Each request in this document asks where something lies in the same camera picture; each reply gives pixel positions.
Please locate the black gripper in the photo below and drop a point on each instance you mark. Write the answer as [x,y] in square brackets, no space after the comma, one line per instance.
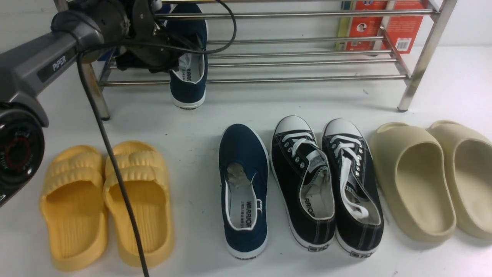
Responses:
[150,38]

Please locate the navy slip-on shoe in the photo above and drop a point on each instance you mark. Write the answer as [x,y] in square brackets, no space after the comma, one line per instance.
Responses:
[243,162]
[188,79]

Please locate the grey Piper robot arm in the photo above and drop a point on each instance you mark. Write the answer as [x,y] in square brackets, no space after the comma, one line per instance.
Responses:
[28,69]

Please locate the stainless steel shoe rack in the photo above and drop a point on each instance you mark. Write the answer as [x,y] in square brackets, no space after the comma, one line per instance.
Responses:
[380,48]

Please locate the right yellow slide sandal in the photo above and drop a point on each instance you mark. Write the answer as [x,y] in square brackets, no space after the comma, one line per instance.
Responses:
[146,179]

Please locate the yellow slide sandal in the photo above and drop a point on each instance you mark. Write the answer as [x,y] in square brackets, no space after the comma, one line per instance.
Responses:
[146,179]
[73,208]

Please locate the left yellow slide sandal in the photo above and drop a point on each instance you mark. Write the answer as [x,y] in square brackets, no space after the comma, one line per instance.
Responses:
[73,208]

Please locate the left black canvas sneaker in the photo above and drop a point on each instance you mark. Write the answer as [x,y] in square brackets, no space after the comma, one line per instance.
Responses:
[303,175]

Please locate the black canvas sneaker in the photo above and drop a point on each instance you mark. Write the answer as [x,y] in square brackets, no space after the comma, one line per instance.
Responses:
[358,211]
[303,175]

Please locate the red box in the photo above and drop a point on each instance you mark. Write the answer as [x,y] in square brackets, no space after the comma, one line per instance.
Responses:
[402,30]

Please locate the right black canvas sneaker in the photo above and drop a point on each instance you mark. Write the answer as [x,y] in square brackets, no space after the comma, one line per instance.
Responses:
[358,211]

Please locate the left beige foam slide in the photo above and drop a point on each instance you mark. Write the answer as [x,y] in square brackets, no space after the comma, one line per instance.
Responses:
[409,166]

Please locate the beige foam slide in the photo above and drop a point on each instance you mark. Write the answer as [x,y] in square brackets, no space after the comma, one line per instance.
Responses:
[409,166]
[468,172]

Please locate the right beige foam slide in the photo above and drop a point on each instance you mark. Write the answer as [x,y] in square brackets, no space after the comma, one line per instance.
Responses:
[468,172]

